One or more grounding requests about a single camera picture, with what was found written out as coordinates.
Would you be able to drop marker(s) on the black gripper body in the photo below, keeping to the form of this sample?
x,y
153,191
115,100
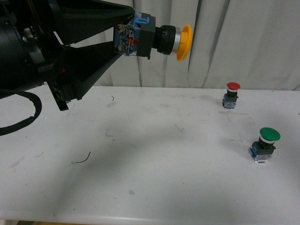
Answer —
x,y
54,24

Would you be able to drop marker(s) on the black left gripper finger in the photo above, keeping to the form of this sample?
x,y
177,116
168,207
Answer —
x,y
77,20

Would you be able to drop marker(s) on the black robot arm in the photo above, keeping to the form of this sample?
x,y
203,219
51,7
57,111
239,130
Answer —
x,y
16,48

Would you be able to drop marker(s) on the white curtain backdrop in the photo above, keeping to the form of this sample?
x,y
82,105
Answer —
x,y
255,43

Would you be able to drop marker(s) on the yellow push button switch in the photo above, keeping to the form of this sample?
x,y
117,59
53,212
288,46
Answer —
x,y
140,35

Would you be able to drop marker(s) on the red push button switch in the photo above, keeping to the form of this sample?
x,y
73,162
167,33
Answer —
x,y
230,97

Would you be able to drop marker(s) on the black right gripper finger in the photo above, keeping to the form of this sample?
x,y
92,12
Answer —
x,y
84,66

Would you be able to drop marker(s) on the green push button switch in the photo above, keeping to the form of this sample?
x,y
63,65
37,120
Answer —
x,y
261,151

